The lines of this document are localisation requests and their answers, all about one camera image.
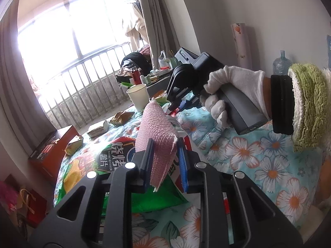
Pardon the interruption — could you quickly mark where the orange cardboard box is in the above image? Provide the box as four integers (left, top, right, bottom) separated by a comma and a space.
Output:
28, 125, 81, 184

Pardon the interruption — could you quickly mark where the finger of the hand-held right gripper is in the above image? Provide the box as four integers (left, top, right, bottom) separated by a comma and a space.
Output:
180, 97, 200, 110
168, 101, 181, 115

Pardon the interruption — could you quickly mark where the large clear water jug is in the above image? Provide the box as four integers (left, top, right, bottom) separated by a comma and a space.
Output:
273, 50, 293, 76

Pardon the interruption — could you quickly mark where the white plastic jug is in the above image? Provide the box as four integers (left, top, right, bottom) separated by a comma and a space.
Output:
158, 50, 169, 69

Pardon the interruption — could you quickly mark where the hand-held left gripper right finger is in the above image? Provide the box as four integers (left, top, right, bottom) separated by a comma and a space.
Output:
177, 145, 305, 248

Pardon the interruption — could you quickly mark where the metal window railing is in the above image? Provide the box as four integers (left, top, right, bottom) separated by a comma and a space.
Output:
34, 41, 146, 133

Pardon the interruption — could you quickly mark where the pink plastic bag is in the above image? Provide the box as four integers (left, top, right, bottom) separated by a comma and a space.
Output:
0, 181, 20, 213

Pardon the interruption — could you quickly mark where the white bottle with red cap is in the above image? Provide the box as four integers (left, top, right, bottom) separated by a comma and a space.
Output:
165, 116, 197, 195

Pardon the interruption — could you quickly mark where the white paper cup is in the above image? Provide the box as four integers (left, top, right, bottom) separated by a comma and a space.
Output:
126, 83, 151, 113

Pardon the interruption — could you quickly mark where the red thermos bottle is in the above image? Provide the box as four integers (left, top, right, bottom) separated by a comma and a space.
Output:
129, 67, 142, 86

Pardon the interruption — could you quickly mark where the person's right hand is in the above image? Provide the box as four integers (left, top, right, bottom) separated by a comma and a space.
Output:
200, 65, 272, 130

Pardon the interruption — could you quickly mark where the floral light blue blanket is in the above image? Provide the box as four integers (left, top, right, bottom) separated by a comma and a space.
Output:
53, 101, 327, 248

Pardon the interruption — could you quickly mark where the yellow green snack wrapper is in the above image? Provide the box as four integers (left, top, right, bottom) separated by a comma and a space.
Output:
64, 135, 84, 156

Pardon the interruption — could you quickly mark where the small open carton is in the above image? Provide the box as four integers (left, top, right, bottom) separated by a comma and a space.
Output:
87, 120, 109, 138

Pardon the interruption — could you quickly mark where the small green wrapper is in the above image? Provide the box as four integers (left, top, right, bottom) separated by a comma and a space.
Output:
155, 95, 170, 106

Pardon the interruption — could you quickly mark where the rolled printed paper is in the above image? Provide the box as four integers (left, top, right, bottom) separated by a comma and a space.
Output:
231, 23, 253, 71

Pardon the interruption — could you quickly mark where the green chip bag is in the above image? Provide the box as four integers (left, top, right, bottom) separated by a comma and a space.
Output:
53, 136, 190, 215

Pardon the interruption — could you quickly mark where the brown crumpled wrapper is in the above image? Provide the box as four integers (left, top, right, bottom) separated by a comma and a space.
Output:
110, 111, 135, 127

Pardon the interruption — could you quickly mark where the hanging beige coat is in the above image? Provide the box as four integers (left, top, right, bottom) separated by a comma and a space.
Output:
123, 1, 148, 50

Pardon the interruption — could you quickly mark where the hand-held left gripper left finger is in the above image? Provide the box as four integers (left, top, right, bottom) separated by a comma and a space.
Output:
28, 138, 156, 248

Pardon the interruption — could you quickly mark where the pink sponge cloth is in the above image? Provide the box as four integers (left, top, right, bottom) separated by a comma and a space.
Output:
135, 97, 179, 193

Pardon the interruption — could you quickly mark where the black backpack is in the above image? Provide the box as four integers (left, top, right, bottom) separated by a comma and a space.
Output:
121, 52, 152, 74

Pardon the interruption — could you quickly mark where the red shopping bag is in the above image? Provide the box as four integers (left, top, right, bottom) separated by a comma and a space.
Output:
18, 188, 47, 228

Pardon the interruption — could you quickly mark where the grey window curtain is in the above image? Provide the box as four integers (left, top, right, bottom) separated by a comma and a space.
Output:
127, 0, 182, 71
0, 18, 56, 161

